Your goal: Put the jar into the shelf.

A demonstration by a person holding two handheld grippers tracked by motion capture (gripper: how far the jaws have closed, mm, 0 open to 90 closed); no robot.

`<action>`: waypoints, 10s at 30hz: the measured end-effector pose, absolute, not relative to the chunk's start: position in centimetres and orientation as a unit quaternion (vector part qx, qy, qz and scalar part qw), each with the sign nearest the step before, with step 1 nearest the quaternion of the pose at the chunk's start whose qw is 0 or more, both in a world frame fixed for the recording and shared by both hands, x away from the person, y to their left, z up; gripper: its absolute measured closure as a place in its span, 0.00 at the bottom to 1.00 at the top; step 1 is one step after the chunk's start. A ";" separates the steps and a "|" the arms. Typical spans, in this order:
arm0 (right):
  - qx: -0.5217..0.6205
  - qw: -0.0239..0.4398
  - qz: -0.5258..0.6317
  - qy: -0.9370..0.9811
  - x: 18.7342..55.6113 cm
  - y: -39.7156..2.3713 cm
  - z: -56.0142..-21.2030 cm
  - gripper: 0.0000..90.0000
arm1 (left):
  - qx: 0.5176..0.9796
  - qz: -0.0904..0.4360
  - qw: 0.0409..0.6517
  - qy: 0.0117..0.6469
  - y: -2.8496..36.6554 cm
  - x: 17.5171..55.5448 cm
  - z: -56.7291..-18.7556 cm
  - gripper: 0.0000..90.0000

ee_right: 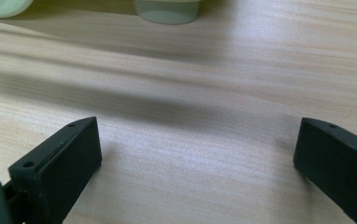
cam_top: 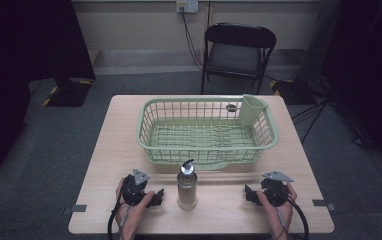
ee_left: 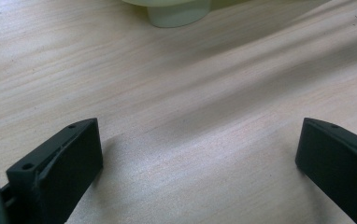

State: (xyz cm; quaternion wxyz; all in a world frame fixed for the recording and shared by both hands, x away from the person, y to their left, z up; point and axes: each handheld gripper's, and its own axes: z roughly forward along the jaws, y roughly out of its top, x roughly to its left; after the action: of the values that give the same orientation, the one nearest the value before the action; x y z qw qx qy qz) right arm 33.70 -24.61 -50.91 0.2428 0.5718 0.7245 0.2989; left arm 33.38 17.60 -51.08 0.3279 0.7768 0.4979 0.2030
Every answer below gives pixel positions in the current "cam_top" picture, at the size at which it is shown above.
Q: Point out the person's right hand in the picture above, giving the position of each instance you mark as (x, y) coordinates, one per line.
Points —
(280, 216)

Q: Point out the green cutlery holder cup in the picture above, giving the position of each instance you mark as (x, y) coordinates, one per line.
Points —
(250, 111)

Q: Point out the grey table edge bracket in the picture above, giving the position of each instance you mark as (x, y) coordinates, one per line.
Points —
(322, 203)

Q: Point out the glass pump bottle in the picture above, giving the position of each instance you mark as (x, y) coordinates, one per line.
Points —
(187, 191)

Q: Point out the black striped stand base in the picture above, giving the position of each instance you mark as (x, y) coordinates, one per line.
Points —
(294, 91)
(69, 95)

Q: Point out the person's left hand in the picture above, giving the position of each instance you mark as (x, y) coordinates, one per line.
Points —
(130, 215)

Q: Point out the black folding chair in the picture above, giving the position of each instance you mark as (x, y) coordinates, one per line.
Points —
(235, 56)

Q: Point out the dark curtain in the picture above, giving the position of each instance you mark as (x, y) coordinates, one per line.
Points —
(19, 66)
(369, 66)

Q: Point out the green plastic dish basket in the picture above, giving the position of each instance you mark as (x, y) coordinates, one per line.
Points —
(205, 141)

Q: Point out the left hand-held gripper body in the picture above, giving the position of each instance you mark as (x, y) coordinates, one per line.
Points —
(131, 190)

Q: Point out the small dark round object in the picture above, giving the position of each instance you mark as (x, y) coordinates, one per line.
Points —
(231, 107)

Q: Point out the black tripod legs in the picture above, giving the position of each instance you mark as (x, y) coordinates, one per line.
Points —
(314, 115)

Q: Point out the white wall socket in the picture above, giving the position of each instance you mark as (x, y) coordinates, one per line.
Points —
(187, 5)

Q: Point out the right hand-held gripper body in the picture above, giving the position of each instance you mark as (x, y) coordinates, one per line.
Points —
(275, 191)

